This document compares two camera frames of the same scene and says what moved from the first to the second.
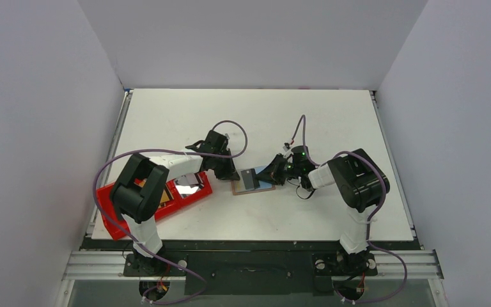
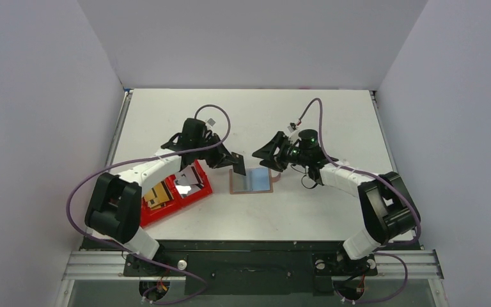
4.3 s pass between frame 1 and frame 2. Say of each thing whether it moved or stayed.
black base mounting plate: stayed
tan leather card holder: stayed
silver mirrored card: stayed
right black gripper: moved
